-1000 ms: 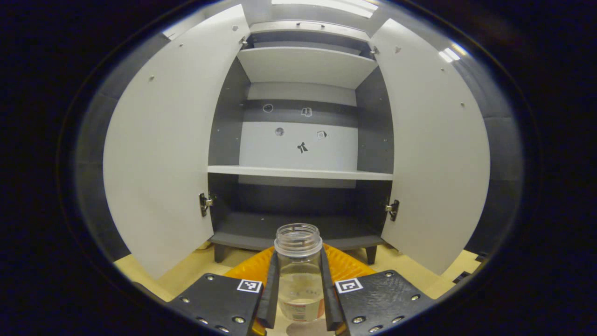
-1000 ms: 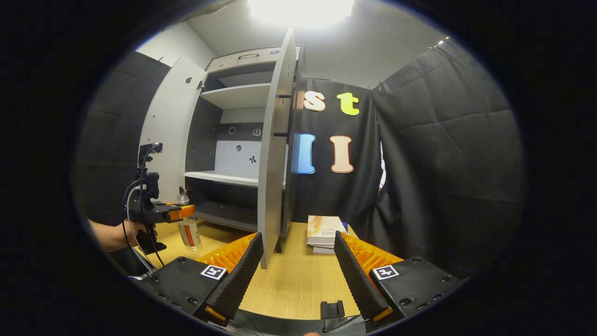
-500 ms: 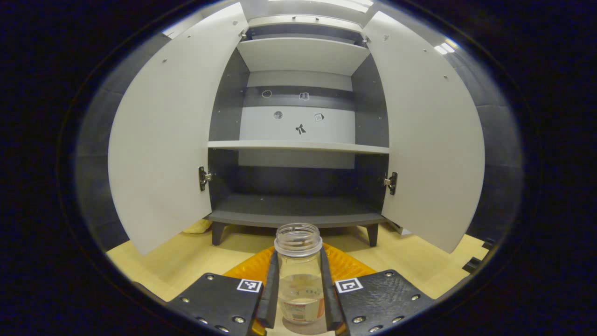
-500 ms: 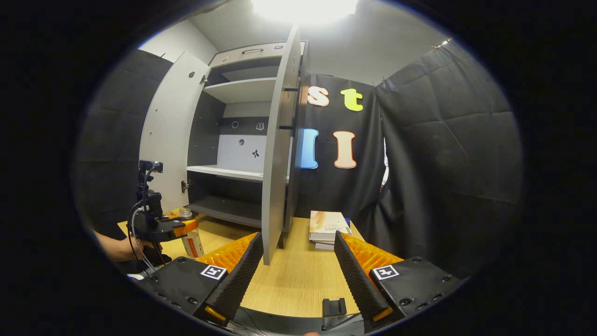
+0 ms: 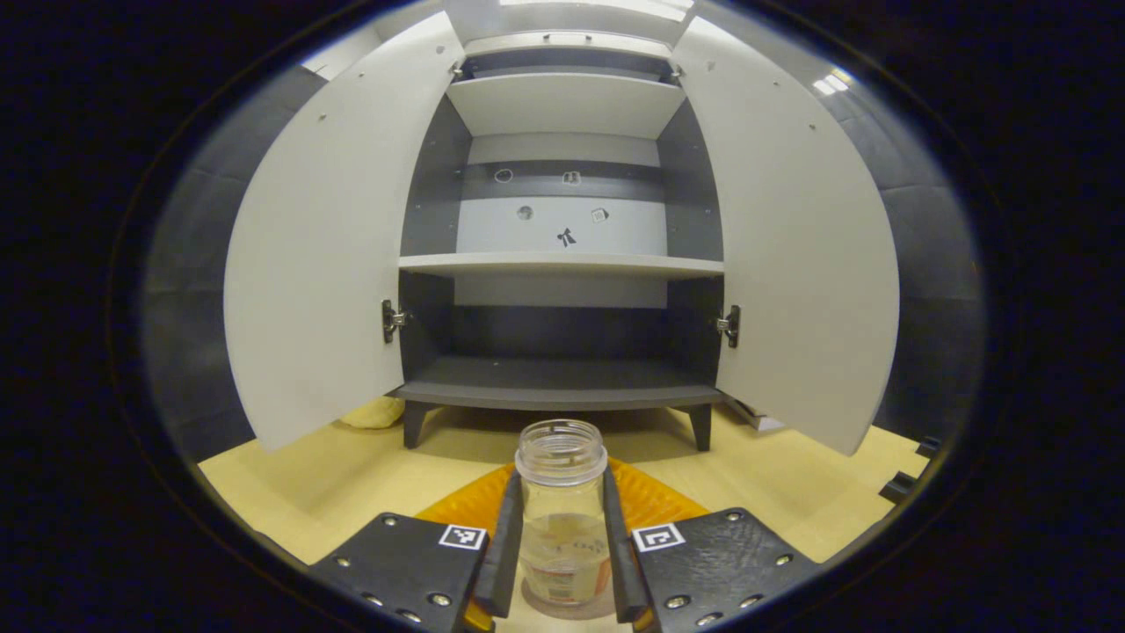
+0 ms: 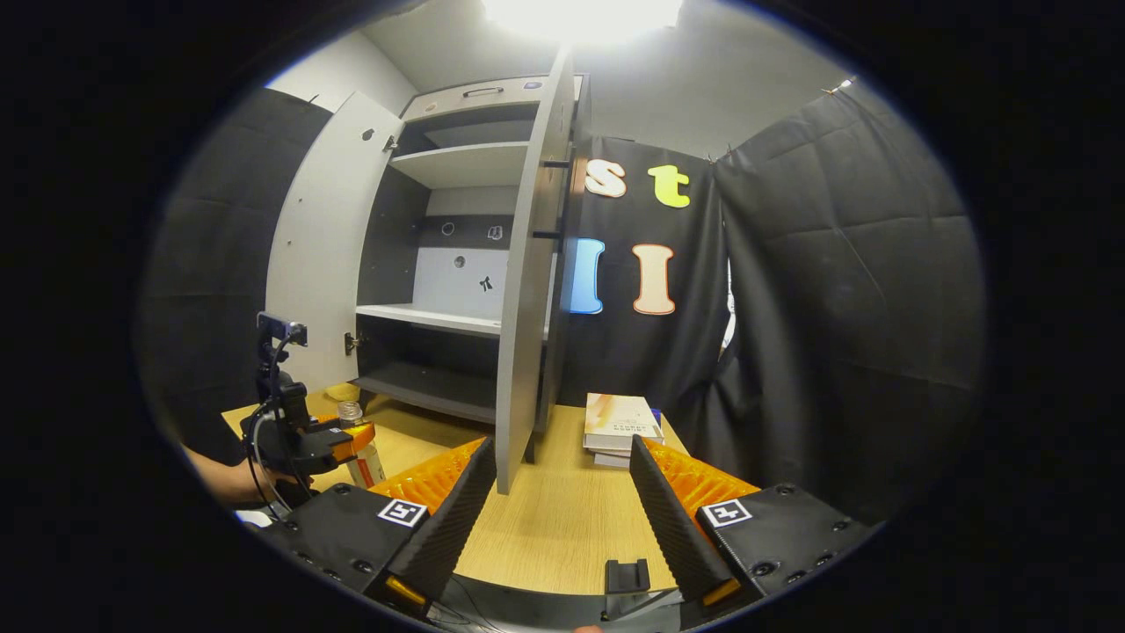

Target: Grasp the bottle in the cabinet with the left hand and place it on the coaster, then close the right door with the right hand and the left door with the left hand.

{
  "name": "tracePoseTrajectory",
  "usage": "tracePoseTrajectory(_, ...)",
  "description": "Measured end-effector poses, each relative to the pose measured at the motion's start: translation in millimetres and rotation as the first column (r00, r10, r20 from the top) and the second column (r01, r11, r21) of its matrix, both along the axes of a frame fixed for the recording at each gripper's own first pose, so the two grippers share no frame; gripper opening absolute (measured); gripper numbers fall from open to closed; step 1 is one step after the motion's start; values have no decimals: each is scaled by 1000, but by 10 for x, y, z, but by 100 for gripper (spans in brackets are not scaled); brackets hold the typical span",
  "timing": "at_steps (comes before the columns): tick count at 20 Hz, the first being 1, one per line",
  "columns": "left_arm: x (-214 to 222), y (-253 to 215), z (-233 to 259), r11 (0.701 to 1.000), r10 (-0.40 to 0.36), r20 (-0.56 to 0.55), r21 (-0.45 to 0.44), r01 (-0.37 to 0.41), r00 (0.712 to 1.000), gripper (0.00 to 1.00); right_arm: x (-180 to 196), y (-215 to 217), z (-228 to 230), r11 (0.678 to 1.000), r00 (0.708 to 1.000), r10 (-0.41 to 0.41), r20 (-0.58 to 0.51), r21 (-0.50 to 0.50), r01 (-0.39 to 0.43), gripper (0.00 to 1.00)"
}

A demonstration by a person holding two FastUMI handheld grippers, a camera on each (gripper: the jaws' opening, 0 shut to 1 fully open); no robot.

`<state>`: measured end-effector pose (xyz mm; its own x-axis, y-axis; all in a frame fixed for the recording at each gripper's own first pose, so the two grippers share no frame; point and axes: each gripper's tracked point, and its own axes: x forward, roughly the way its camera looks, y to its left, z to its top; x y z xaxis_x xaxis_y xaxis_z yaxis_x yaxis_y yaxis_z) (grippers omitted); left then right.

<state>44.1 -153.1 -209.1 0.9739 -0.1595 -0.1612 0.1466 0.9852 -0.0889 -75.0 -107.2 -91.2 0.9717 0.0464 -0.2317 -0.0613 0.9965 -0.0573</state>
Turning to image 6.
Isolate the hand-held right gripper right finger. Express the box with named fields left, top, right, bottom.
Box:
left=628, top=435, right=875, bottom=627

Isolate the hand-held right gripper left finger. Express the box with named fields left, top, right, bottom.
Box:
left=259, top=438, right=497, bottom=616

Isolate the clear plastic bottle orange label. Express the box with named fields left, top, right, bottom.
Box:
left=337, top=402, right=388, bottom=490

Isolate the grey cabinet door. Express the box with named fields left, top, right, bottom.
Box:
left=265, top=91, right=405, bottom=397
left=494, top=48, right=581, bottom=495

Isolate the grey cabinet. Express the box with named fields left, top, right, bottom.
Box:
left=352, top=75, right=592, bottom=427

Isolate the grey cabinet drawer front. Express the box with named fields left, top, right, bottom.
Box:
left=403, top=75, right=585, bottom=122

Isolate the beige cover book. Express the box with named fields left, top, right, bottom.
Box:
left=584, top=393, right=665, bottom=454

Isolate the black backdrop cloth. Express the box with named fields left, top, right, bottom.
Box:
left=549, top=134, right=735, bottom=440

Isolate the large ceiling light panel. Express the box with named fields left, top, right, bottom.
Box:
left=482, top=0, right=685, bottom=45

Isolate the black plastic bracket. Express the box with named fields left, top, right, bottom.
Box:
left=605, top=558, right=651, bottom=594

